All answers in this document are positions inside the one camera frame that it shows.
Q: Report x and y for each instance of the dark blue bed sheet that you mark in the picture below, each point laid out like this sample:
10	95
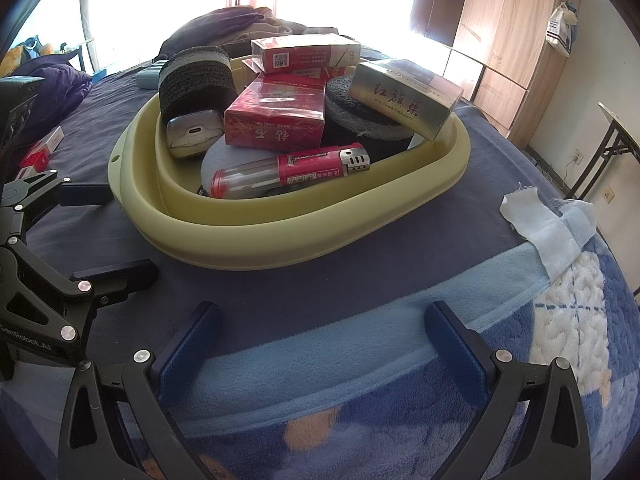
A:
300	290

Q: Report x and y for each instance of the silver rounded case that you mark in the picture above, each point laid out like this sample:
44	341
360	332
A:
192	132

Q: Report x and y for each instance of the dark clothes pile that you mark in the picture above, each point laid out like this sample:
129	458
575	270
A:
225	25

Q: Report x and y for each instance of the pale yellow plastic basin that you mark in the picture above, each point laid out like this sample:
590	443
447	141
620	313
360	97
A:
250	240

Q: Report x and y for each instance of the blue grey soft pouch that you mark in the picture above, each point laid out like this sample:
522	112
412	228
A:
235	155

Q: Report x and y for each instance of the blue white plush blanket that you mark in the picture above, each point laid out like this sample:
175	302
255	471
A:
350	385

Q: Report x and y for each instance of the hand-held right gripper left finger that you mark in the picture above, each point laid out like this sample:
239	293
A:
187	355

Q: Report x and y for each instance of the white cloth piece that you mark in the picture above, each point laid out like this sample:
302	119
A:
540	230

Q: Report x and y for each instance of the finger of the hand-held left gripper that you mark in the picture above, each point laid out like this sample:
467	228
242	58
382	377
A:
85	193
120	272

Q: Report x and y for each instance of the light blue small box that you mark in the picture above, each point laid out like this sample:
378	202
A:
148	77

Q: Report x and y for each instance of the red clear lighter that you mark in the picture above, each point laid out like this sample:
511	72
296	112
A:
295	170

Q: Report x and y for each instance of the red white flat box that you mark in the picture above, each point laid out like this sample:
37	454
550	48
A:
42	150

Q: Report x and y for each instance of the silver gold box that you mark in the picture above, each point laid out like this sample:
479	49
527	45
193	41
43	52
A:
405	97

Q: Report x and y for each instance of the red box with white side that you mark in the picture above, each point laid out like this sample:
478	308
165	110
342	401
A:
305	55

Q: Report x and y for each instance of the black foam cylinder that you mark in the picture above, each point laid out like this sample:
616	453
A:
195	80
360	120

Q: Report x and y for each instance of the wooden wardrobe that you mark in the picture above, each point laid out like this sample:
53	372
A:
500	35

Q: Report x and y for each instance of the white wall outlet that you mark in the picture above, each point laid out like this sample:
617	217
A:
579	157
608	195

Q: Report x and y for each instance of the red box with gold print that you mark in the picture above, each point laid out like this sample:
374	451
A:
275	120

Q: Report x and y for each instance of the pink red box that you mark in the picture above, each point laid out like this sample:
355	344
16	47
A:
290	79

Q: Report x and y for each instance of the white blue hanging bag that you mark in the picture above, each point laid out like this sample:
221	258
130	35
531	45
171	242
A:
561	30

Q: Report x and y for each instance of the purple garment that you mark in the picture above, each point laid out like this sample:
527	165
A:
50	85

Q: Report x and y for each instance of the black leg folding table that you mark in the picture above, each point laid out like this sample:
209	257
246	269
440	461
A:
622	125

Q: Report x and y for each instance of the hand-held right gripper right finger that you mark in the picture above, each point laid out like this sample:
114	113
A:
457	355

